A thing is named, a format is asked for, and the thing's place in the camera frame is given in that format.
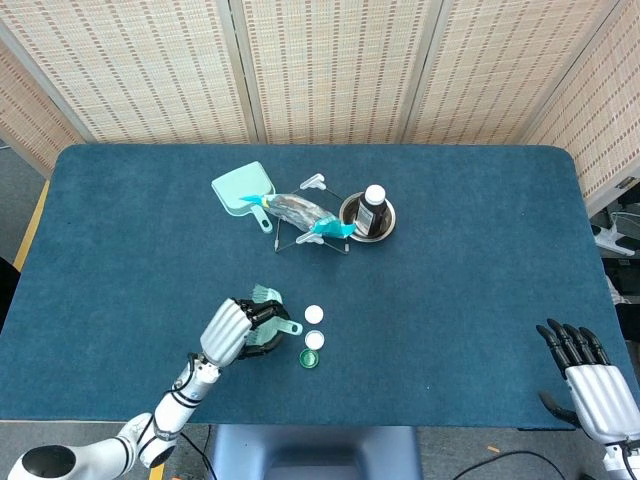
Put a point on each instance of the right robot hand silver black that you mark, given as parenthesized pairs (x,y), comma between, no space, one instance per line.
(602,395)

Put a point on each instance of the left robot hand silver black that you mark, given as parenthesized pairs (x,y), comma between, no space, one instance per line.
(227,332)

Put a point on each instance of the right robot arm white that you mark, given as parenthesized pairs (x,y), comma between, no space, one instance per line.
(615,462)

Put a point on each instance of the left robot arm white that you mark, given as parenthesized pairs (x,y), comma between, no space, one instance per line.
(172,407)

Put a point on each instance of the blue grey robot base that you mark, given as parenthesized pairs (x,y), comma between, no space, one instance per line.
(315,455)

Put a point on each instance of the green bottle cap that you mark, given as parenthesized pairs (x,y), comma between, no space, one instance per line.
(309,358)

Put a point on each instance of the brown bottle white cap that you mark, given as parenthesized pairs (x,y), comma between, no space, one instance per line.
(369,212)

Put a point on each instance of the black equipment stack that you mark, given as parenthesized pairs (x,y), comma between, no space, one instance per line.
(627,310)

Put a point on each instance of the clear plastic bag teal ends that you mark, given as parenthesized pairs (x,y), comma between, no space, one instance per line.
(300,212)

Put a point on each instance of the mint green dustpan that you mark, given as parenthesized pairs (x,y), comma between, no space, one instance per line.
(242,190)

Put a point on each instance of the white power strip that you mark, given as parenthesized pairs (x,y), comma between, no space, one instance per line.
(612,241)

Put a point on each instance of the steel bowl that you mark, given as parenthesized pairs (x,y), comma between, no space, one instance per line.
(382,227)

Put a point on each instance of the blue felt table cover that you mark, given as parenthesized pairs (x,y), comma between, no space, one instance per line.
(425,300)

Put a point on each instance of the black bulky object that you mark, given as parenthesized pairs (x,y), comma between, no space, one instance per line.
(7,295)

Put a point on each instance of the bamboo screen panel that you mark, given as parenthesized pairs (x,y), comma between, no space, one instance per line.
(495,70)
(25,120)
(335,70)
(140,70)
(600,110)

